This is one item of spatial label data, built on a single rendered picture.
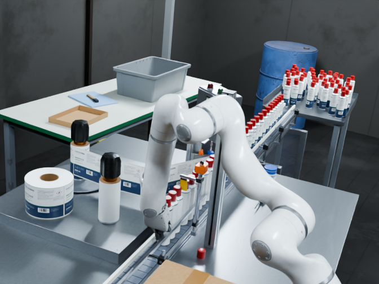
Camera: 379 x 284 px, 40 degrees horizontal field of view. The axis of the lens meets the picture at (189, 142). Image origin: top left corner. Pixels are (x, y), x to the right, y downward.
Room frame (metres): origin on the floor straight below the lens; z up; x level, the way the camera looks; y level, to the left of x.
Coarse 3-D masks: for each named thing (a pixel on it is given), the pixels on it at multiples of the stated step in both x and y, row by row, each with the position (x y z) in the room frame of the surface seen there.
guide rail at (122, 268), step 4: (152, 236) 1.79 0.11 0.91; (148, 240) 1.76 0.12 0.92; (152, 240) 1.78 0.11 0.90; (144, 244) 1.73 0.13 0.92; (148, 244) 1.75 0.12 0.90; (140, 248) 1.69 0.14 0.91; (144, 248) 1.72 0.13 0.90; (136, 252) 1.66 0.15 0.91; (140, 252) 1.69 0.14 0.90; (132, 256) 1.64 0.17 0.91; (136, 256) 1.66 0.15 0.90; (128, 260) 1.61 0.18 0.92; (132, 260) 1.63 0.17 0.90; (124, 264) 1.58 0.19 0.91; (128, 264) 1.60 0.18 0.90; (120, 268) 1.56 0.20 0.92; (124, 268) 1.57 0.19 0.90; (116, 272) 1.53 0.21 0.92; (120, 272) 1.55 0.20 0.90; (112, 276) 1.51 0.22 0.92; (116, 276) 1.52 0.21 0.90; (108, 280) 1.48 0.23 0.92; (112, 280) 1.50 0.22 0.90
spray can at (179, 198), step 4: (176, 188) 1.89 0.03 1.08; (180, 188) 1.89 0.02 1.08; (180, 192) 1.89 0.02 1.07; (180, 196) 1.89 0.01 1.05; (180, 200) 1.88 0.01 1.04; (180, 204) 1.88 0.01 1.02; (180, 208) 1.89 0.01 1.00; (180, 212) 1.89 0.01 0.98; (180, 216) 1.89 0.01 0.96; (176, 232) 1.88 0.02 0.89
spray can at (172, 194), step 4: (168, 192) 1.85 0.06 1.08; (172, 192) 1.85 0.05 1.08; (176, 192) 1.85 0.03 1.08; (172, 196) 1.83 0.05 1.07; (176, 196) 1.85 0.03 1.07; (172, 200) 1.83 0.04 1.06; (176, 200) 1.86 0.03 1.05; (172, 204) 1.83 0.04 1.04; (176, 204) 1.84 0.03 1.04; (176, 208) 1.84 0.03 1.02; (176, 212) 1.84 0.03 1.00; (172, 216) 1.83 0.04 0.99; (176, 216) 1.84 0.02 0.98; (172, 220) 1.83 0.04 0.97; (176, 220) 1.85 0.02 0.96; (172, 224) 1.83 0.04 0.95; (172, 236) 1.83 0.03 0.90
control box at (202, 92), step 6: (198, 90) 2.02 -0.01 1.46; (204, 90) 1.99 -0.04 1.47; (210, 90) 1.98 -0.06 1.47; (216, 90) 1.99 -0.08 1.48; (198, 96) 2.01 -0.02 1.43; (204, 96) 1.98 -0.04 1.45; (210, 96) 1.94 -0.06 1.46; (240, 96) 1.94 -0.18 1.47; (198, 102) 2.01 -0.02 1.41; (240, 102) 1.93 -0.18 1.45; (210, 138) 1.92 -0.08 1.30; (216, 138) 1.89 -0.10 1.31
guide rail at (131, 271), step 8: (208, 192) 2.12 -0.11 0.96; (200, 200) 2.04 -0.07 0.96; (192, 208) 1.96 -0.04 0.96; (184, 216) 1.88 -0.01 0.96; (176, 224) 1.81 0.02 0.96; (168, 232) 1.75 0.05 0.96; (160, 240) 1.69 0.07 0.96; (152, 248) 1.63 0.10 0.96; (144, 256) 1.57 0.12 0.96; (136, 264) 1.52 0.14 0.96; (128, 272) 1.47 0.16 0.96; (120, 280) 1.43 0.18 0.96
